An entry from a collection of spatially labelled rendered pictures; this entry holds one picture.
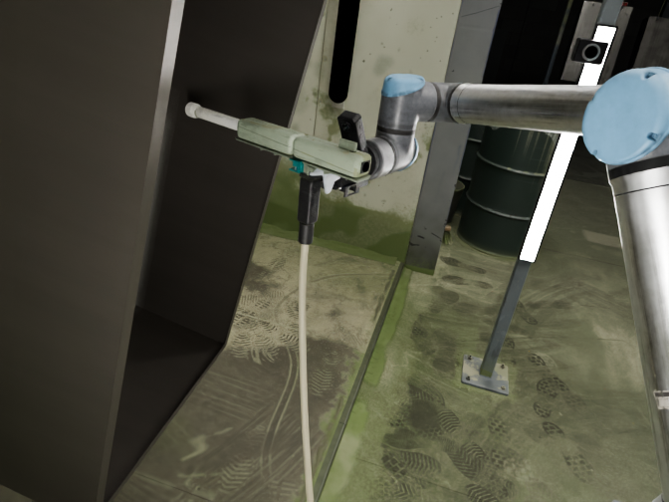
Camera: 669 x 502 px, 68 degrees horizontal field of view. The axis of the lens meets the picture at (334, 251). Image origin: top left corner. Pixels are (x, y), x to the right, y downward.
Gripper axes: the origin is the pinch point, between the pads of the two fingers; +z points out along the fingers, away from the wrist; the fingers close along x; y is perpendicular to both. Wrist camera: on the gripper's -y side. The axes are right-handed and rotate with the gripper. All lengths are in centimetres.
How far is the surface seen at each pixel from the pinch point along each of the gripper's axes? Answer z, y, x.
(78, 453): 44, 47, 9
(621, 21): -681, -49, 73
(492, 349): -115, 95, -18
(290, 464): -21, 108, 11
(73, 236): 42.9, 3.4, 3.9
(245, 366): -43, 107, 56
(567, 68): -657, 12, 113
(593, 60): -109, -22, -22
